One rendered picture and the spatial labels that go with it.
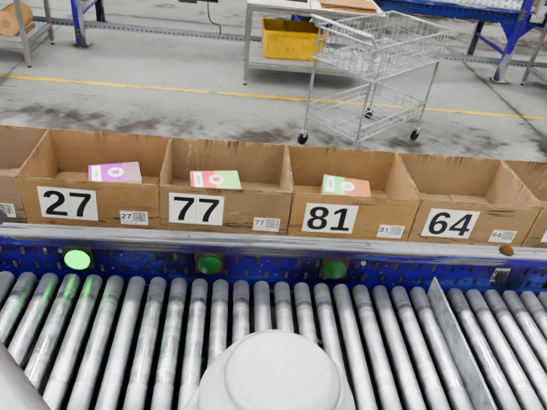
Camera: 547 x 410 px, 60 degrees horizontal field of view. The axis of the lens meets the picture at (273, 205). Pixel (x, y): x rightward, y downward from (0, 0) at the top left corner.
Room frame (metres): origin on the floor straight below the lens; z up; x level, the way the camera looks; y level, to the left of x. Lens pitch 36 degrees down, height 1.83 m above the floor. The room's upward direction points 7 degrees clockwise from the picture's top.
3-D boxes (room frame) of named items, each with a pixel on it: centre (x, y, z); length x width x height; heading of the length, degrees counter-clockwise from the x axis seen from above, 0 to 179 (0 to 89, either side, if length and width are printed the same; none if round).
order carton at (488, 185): (1.38, -0.62, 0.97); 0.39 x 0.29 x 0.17; 97
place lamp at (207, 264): (1.06, 0.17, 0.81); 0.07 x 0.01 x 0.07; 97
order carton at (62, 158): (1.23, 0.55, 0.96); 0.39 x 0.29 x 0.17; 97
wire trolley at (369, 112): (3.59, -0.63, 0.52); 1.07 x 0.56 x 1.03; 138
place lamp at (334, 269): (1.11, -0.22, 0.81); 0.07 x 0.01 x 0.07; 97
